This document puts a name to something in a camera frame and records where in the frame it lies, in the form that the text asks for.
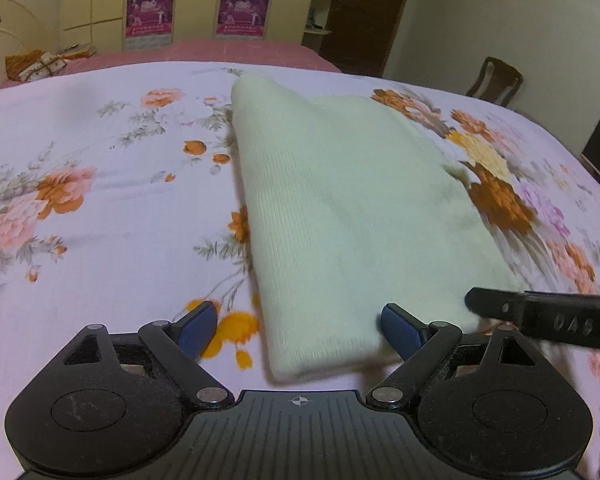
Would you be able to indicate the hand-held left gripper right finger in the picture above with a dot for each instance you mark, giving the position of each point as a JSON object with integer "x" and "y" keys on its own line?
{"x": 401, "y": 332}

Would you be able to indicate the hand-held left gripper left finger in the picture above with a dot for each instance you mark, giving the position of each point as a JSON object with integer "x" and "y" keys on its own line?
{"x": 197, "y": 331}

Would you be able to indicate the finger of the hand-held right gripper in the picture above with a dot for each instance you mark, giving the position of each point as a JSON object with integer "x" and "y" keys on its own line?
{"x": 495, "y": 302}

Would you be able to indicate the cream knitted garment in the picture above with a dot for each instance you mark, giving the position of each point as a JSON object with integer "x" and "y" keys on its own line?
{"x": 330, "y": 210}

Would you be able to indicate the floral bedsheet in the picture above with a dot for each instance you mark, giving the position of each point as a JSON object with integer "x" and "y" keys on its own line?
{"x": 105, "y": 240}

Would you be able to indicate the dark wooden chair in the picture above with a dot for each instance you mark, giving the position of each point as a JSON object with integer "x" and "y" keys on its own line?
{"x": 495, "y": 82}

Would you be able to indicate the pink bed cover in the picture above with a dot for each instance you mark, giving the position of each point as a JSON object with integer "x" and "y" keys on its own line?
{"x": 205, "y": 52}

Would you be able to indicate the folded orange floral cloth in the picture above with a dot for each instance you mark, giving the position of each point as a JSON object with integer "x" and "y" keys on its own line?
{"x": 42, "y": 65}

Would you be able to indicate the dark wooden door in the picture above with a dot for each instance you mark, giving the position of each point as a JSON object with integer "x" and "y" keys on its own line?
{"x": 367, "y": 15}

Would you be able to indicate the pink wardrobe poster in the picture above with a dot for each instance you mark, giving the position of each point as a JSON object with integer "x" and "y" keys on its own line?
{"x": 243, "y": 9}
{"x": 150, "y": 10}

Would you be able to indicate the cream wardrobe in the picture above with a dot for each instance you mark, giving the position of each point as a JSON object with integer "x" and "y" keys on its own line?
{"x": 195, "y": 0}

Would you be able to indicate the cream corner shelf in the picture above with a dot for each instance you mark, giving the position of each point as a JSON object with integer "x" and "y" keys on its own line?
{"x": 322, "y": 0}

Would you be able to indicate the cream bed headboard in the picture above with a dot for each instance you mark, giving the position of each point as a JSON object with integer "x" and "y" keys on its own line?
{"x": 10, "y": 30}

